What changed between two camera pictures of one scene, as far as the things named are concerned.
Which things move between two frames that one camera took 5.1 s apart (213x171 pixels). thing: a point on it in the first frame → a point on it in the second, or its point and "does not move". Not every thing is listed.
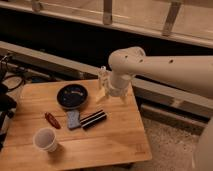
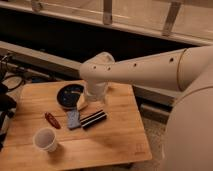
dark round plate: (71, 96) does not move
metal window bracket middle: (107, 12) does not move
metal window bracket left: (36, 6) does not move
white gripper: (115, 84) → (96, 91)
